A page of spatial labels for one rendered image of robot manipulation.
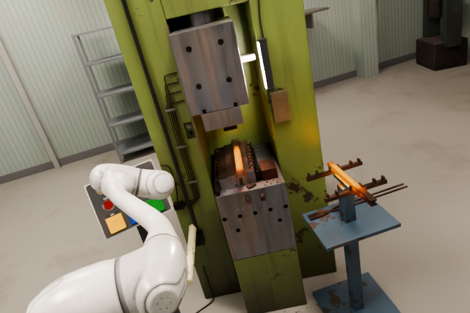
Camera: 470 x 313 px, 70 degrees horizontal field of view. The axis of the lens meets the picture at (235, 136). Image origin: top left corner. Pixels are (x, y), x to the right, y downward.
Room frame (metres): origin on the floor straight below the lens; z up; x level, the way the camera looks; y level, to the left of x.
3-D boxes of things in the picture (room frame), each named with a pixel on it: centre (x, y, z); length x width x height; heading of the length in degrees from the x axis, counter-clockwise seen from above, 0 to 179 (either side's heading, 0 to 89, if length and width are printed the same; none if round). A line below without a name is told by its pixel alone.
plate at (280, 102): (1.72, -0.28, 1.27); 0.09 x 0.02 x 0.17; 89
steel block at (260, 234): (1.82, -0.02, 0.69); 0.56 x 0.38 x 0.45; 179
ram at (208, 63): (1.81, -0.01, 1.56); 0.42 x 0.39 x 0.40; 179
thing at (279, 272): (1.82, -0.02, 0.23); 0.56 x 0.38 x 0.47; 179
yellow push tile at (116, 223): (1.37, 0.64, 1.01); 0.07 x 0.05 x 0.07; 114
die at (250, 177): (1.81, 0.03, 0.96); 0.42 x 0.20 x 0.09; 179
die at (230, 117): (1.81, 0.03, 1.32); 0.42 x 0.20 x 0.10; 179
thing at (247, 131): (2.13, -0.02, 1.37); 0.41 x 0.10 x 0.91; 89
